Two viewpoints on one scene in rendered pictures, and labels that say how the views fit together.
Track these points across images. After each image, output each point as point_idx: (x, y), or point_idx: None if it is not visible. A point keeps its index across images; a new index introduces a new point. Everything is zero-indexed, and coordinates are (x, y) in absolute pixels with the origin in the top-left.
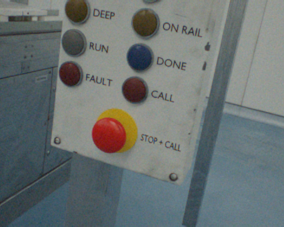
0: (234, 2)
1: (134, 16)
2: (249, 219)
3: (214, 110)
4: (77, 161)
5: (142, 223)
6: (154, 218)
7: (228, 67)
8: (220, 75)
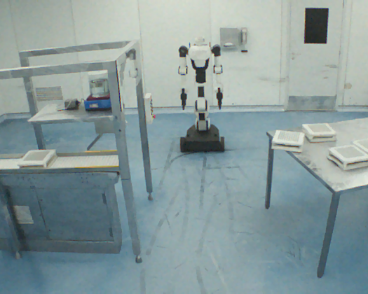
0: (36, 110)
1: (151, 103)
2: None
3: (44, 147)
4: (146, 127)
5: None
6: None
7: (41, 131)
8: (41, 135)
